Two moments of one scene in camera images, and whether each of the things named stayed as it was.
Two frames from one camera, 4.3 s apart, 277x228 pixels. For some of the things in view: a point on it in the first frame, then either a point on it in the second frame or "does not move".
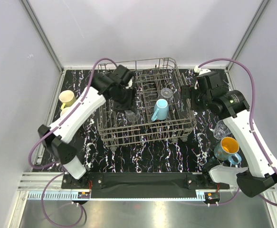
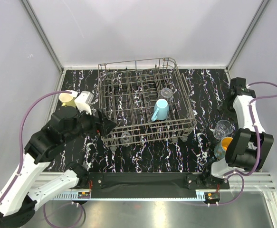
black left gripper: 129,104 → 102,126
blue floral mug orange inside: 227,150 does not move
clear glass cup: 132,116 → 126,138
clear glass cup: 166,92 does not move
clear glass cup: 221,130 does not move
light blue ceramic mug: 161,110 does not move
